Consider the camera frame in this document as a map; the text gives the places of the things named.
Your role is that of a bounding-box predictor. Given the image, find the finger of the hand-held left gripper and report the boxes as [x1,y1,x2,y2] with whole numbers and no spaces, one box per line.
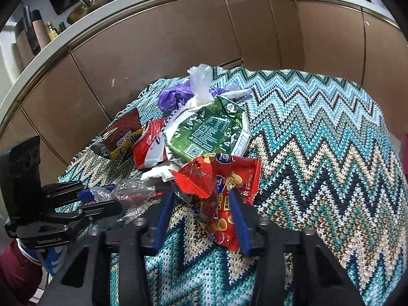
[43,181,116,205]
[54,199,124,227]

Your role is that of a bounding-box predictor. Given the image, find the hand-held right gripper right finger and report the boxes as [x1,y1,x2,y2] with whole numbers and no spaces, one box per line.
[230,190,368,306]

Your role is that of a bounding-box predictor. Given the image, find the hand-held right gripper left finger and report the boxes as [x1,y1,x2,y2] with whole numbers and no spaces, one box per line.
[36,186,176,306]

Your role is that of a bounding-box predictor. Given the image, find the clear plastic wrapper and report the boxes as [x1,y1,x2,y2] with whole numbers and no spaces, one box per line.
[90,178,157,224]

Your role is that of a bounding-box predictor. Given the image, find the white wrapper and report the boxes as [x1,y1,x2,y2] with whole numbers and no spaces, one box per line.
[140,161,183,183]

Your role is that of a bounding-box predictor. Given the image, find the red chip packet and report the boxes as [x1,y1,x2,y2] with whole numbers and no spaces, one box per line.
[170,152,262,253]

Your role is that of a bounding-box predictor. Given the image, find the dark brown snack packet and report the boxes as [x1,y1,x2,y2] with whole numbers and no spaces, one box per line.
[91,107,144,160]

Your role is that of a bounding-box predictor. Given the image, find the red and white snack packet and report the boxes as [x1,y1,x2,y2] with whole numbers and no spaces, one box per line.
[132,118,173,170]

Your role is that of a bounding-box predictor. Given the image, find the green snack packet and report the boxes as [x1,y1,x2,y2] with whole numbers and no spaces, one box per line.
[165,95,251,162]

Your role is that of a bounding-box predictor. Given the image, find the person's left forearm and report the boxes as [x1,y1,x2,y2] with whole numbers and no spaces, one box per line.
[0,238,44,305]

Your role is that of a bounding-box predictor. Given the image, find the person's left hand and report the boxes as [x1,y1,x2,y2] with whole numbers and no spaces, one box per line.
[17,238,66,275]

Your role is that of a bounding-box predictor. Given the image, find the zigzag knitted blanket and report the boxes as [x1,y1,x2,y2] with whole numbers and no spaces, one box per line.
[57,66,404,306]

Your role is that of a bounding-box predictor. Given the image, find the purple plastic bag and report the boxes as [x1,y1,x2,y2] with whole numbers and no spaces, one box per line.
[157,82,242,113]

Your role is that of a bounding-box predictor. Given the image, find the white translucent plastic bag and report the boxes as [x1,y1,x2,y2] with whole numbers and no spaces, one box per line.
[186,64,213,106]

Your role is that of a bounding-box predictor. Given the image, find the pink thermos bottle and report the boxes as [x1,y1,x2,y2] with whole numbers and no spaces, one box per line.
[30,10,52,52]

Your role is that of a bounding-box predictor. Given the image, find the yellow oil bottle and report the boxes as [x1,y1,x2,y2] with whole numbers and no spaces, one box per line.
[45,21,61,40]

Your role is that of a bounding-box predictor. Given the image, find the brown kitchen base cabinet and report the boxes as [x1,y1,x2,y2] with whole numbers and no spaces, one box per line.
[0,0,408,181]

